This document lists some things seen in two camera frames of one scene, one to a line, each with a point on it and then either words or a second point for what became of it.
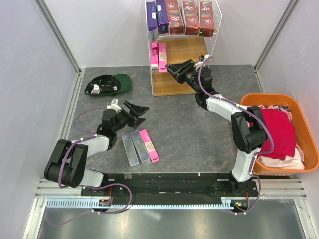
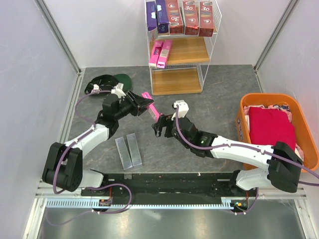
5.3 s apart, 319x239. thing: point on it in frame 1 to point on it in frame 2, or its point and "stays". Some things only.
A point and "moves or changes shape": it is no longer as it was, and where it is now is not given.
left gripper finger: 136,109 to 140,101
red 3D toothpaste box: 206,19 stays
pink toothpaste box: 145,136 to 152,107
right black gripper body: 190,74 to 169,131
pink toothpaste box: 162,57 moves or changes shape
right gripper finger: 180,78 to 166,118
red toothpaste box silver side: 176,23 stays
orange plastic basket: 303,137 stays
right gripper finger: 177,68 to 157,128
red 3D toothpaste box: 191,19 stays
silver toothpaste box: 130,150 to 123,154
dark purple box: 163,22 stays
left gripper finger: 139,120 to 141,109
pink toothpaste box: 154,60 moves or changes shape
